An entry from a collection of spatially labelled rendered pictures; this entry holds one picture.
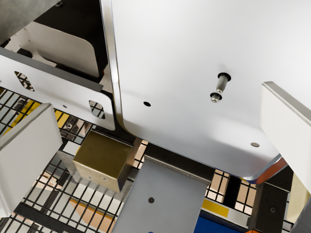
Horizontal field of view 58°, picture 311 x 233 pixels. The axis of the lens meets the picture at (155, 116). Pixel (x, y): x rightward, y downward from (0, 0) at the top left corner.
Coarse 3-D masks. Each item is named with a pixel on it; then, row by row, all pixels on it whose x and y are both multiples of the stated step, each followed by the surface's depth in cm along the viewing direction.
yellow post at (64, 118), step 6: (30, 102) 89; (36, 102) 89; (24, 108) 88; (60, 114) 91; (66, 114) 96; (18, 120) 86; (60, 120) 93; (12, 126) 84; (60, 126) 94; (6, 132) 83
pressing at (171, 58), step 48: (144, 0) 21; (192, 0) 19; (240, 0) 18; (288, 0) 17; (144, 48) 25; (192, 48) 23; (240, 48) 21; (288, 48) 19; (144, 96) 32; (192, 96) 28; (240, 96) 25; (192, 144) 37; (240, 144) 32
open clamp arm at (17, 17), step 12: (0, 0) 18; (12, 0) 19; (24, 0) 20; (36, 0) 20; (48, 0) 21; (60, 0) 22; (0, 12) 18; (12, 12) 19; (24, 12) 20; (36, 12) 21; (0, 24) 19; (12, 24) 20; (24, 24) 21; (0, 36) 19
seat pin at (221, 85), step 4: (220, 76) 24; (224, 76) 24; (228, 76) 24; (220, 80) 24; (224, 80) 24; (220, 84) 23; (224, 84) 23; (216, 88) 24; (220, 88) 23; (224, 88) 23; (220, 92) 23
